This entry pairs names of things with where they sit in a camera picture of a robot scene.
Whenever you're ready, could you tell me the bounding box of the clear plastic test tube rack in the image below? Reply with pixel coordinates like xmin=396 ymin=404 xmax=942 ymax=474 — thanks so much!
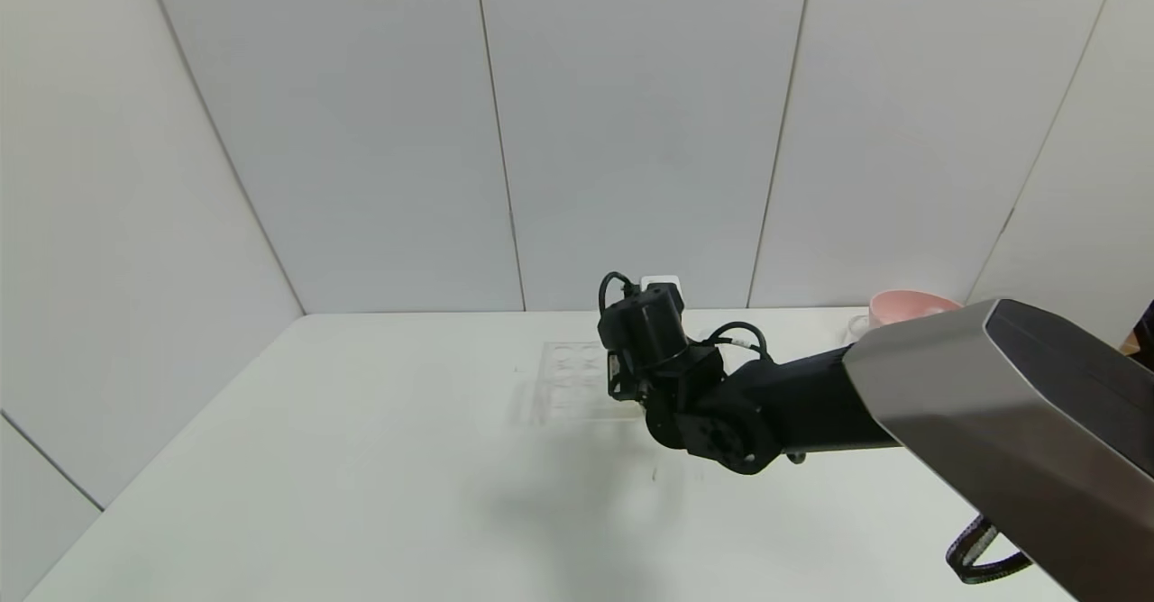
xmin=532 ymin=341 xmax=650 ymax=424

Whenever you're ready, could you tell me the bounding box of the pink plastic bowl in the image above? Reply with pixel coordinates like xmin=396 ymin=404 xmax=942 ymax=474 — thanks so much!
xmin=868 ymin=289 xmax=964 ymax=328

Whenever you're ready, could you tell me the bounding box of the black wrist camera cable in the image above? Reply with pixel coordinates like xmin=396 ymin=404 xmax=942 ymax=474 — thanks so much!
xmin=598 ymin=271 xmax=769 ymax=360

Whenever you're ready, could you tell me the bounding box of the black ribbed cable loop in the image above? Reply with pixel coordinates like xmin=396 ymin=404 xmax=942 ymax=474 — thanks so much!
xmin=945 ymin=514 xmax=1033 ymax=585

